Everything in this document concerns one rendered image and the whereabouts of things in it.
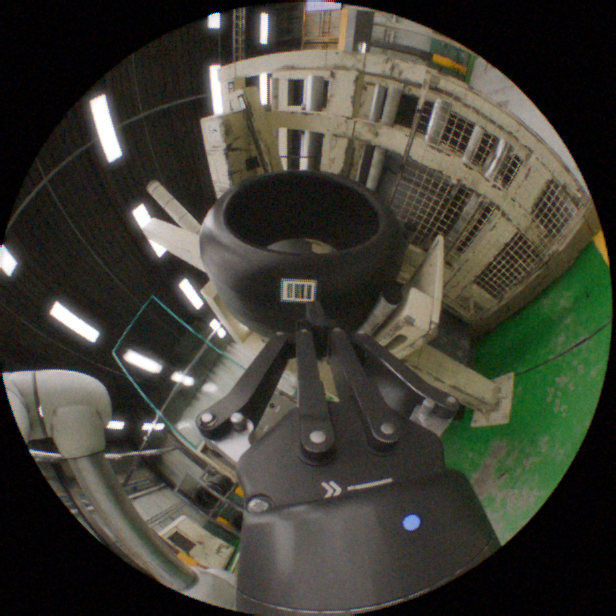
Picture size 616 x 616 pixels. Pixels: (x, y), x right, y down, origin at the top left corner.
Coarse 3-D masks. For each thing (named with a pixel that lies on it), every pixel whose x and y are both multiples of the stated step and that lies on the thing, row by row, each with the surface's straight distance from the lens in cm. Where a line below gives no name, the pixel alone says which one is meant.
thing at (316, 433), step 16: (304, 320) 16; (304, 336) 15; (304, 352) 13; (304, 368) 11; (304, 384) 9; (320, 384) 9; (304, 400) 9; (320, 400) 9; (304, 416) 8; (320, 416) 8; (304, 432) 7; (320, 432) 7; (304, 448) 7; (320, 448) 7
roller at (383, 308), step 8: (384, 288) 40; (392, 288) 41; (384, 296) 39; (392, 296) 40; (400, 296) 41; (376, 304) 42; (384, 304) 40; (392, 304) 40; (368, 312) 47; (376, 312) 43; (384, 312) 42; (368, 320) 47; (376, 320) 45; (384, 320) 46; (360, 328) 52; (368, 328) 49; (376, 328) 49
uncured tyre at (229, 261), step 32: (256, 192) 77; (288, 192) 82; (320, 192) 81; (352, 192) 76; (224, 224) 47; (256, 224) 84; (288, 224) 88; (320, 224) 88; (352, 224) 82; (384, 224) 51; (224, 256) 40; (256, 256) 37; (288, 256) 36; (320, 256) 37; (352, 256) 39; (384, 256) 42; (224, 288) 42; (256, 288) 36; (320, 288) 35; (352, 288) 37; (256, 320) 45; (288, 320) 40; (352, 320) 47
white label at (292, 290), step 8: (288, 280) 34; (296, 280) 34; (304, 280) 34; (288, 288) 34; (296, 288) 34; (304, 288) 34; (312, 288) 34; (288, 296) 35; (296, 296) 35; (304, 296) 35; (312, 296) 35
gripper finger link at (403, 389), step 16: (368, 336) 16; (368, 352) 14; (384, 352) 14; (368, 368) 14; (384, 368) 13; (400, 368) 12; (384, 384) 13; (400, 384) 12; (416, 384) 12; (400, 400) 12; (416, 400) 11; (448, 400) 11; (448, 416) 11
